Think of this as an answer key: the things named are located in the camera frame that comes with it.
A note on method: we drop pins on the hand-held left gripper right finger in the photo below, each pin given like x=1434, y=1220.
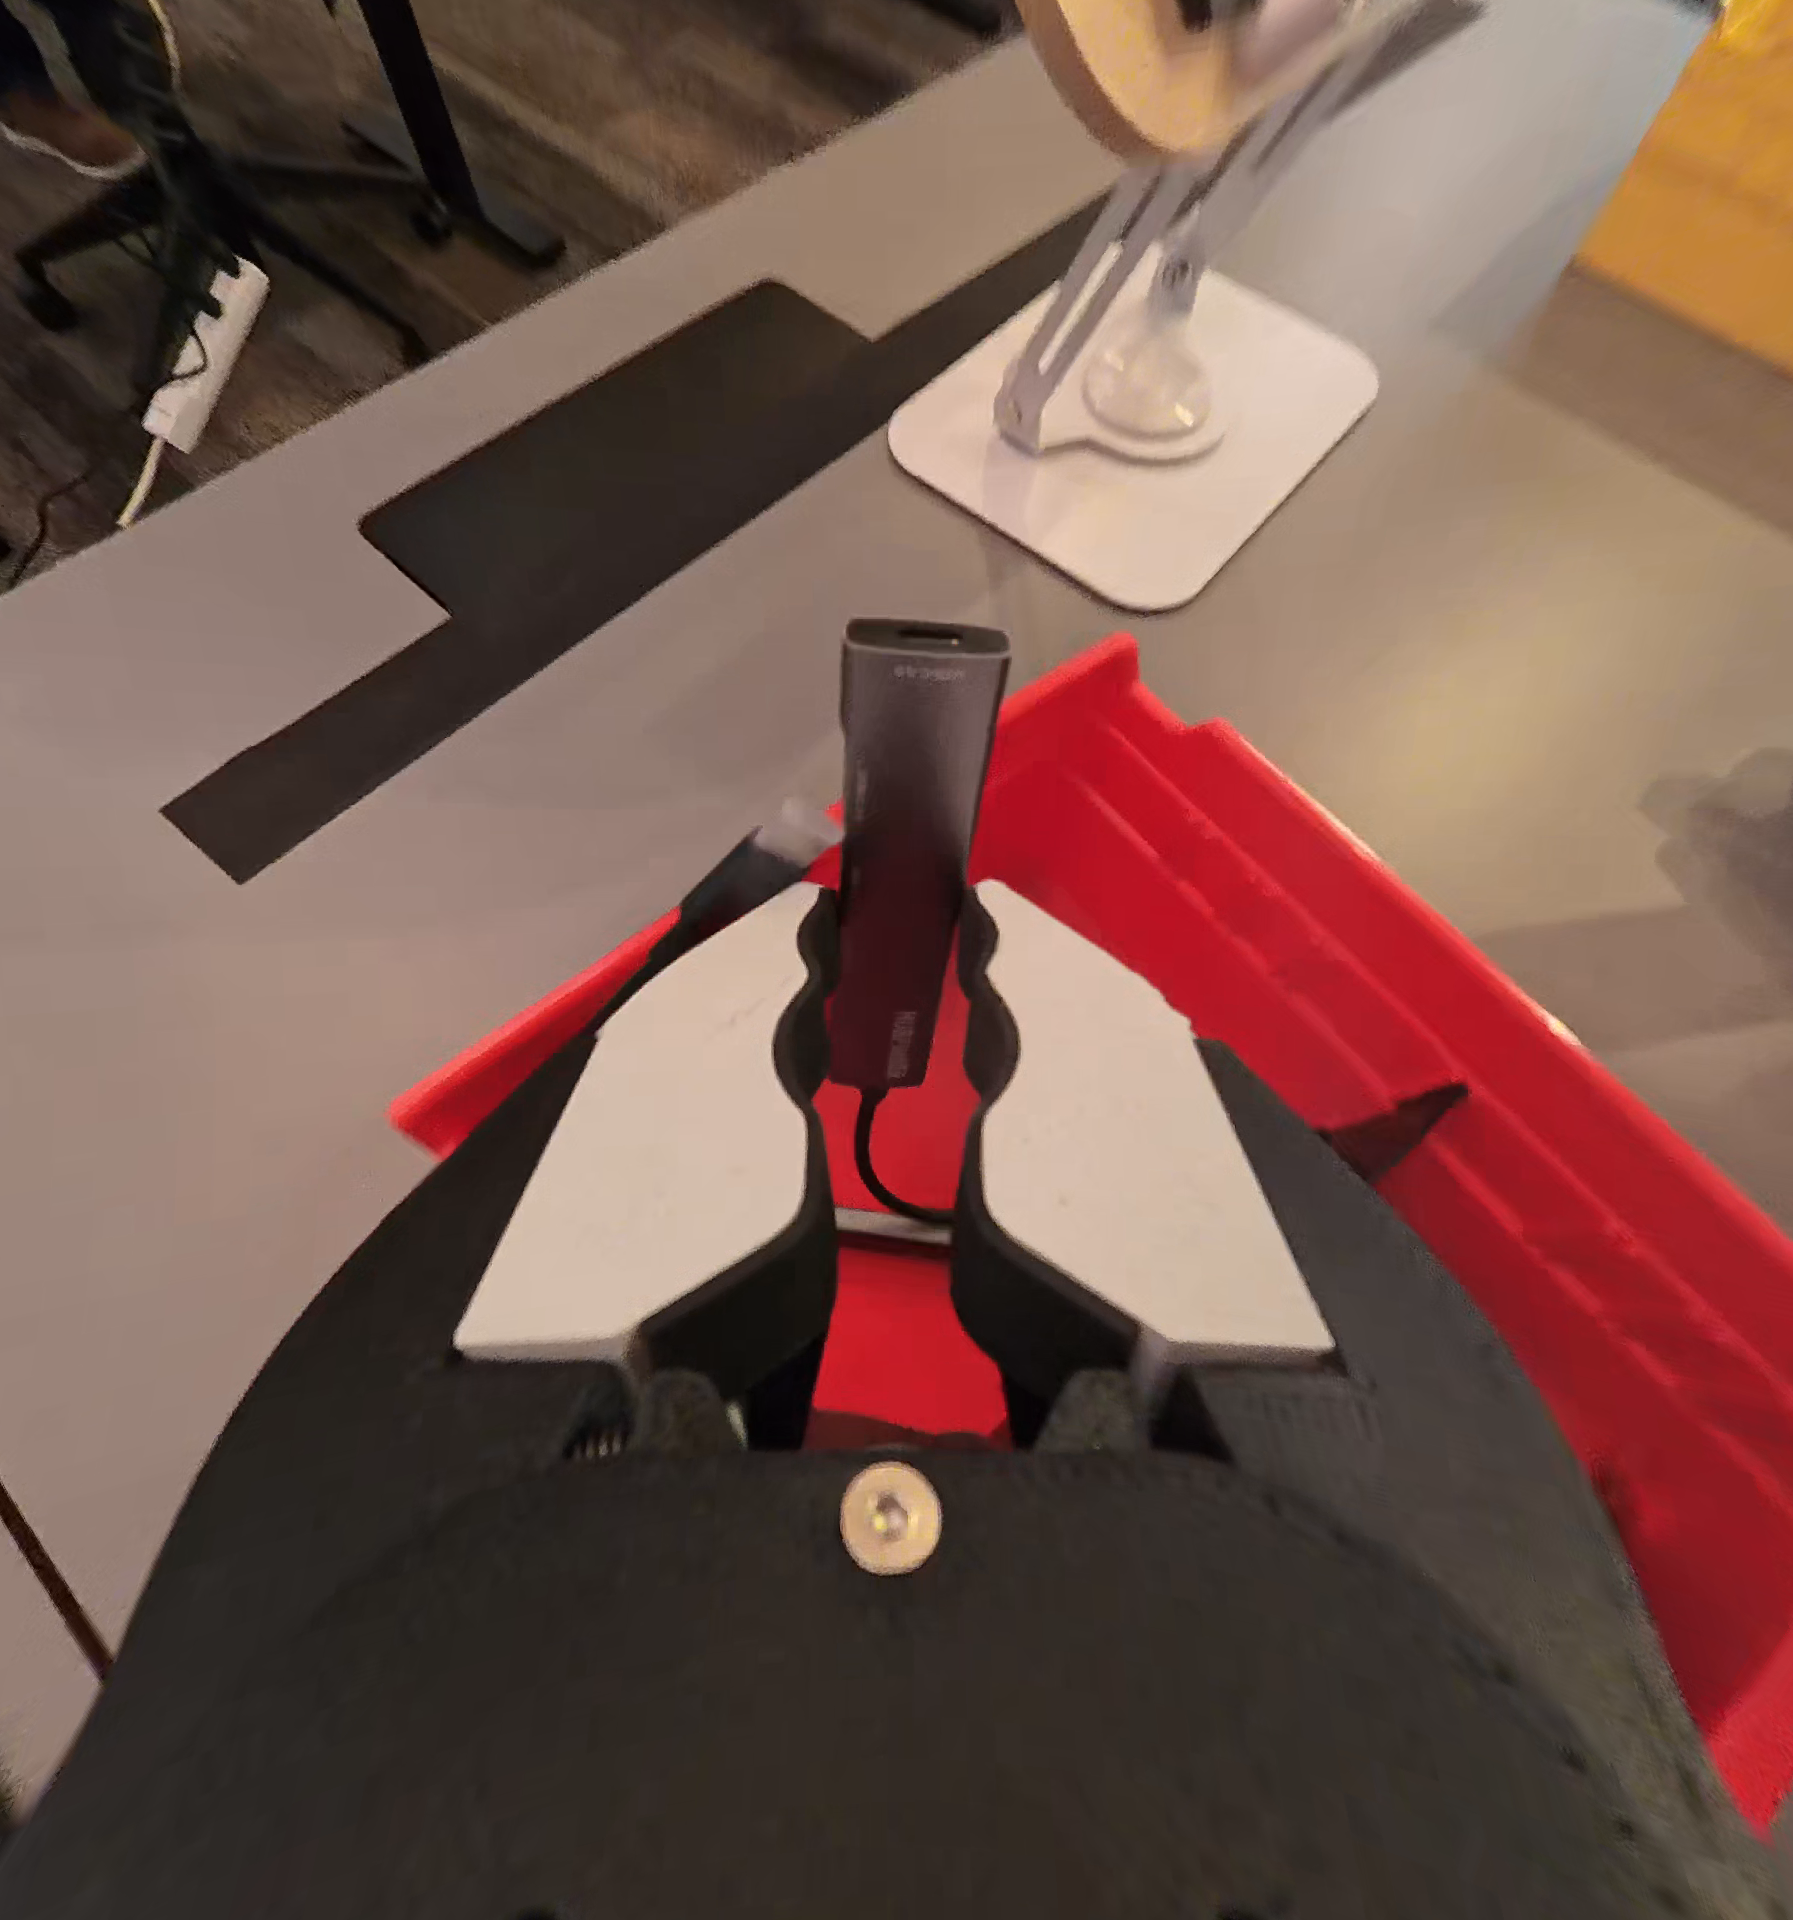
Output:
x=1123, y=1170

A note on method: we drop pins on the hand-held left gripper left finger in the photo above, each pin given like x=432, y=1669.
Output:
x=659, y=1170

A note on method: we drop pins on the red plastic bin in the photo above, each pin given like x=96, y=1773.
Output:
x=1281, y=930

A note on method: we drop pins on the grey usb hub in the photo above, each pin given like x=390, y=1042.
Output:
x=911, y=838

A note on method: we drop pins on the white metal stand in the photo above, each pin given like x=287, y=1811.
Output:
x=1254, y=456

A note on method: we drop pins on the white power strip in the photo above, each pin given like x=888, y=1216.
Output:
x=212, y=352

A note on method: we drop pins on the black desk leg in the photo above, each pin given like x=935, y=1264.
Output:
x=432, y=139

